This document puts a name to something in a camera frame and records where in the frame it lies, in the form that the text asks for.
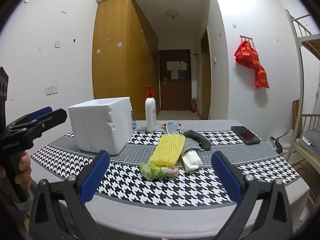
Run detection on clear blue bottle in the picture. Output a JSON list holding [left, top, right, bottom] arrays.
[[130, 106, 137, 130]]

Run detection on houndstooth table cloth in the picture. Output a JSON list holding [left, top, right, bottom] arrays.
[[30, 119, 310, 239]]

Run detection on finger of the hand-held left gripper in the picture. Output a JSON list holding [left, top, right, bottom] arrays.
[[6, 106, 53, 131], [15, 108, 68, 145]]

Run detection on white lotion pump bottle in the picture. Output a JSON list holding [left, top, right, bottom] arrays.
[[143, 85, 157, 132]]

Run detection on green packet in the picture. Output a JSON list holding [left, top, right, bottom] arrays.
[[139, 162, 179, 181]]

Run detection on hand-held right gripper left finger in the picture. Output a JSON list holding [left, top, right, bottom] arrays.
[[29, 150, 110, 240]]

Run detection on light wooden side door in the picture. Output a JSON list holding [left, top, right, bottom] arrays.
[[200, 27, 212, 120]]

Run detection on dark brown door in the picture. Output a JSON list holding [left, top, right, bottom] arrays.
[[158, 49, 192, 111]]

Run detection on wooden wardrobe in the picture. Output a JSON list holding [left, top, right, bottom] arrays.
[[92, 0, 159, 120]]

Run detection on white foam box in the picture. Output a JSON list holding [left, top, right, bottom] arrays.
[[68, 97, 134, 155]]

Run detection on grey clothes on bed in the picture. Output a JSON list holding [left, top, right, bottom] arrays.
[[301, 129, 320, 153]]

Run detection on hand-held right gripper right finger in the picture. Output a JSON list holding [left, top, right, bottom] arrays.
[[211, 151, 292, 240]]

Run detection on grey metal bunk bed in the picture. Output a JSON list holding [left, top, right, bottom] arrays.
[[285, 9, 320, 175]]

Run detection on person's left hand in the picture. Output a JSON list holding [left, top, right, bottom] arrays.
[[17, 154, 32, 192]]

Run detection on blue face mask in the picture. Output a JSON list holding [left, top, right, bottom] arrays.
[[162, 120, 178, 134]]

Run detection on dark grey sock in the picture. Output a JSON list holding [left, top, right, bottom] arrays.
[[183, 129, 212, 151]]

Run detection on brown wooden board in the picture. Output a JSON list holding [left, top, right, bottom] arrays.
[[292, 100, 300, 133]]

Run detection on yellow foam net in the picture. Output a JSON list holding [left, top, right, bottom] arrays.
[[148, 133, 186, 167]]

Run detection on black smartphone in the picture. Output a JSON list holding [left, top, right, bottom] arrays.
[[231, 126, 261, 145]]

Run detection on red snack packet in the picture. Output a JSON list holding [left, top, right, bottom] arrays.
[[161, 121, 183, 128]]

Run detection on white cloth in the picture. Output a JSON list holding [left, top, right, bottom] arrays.
[[181, 150, 203, 172]]

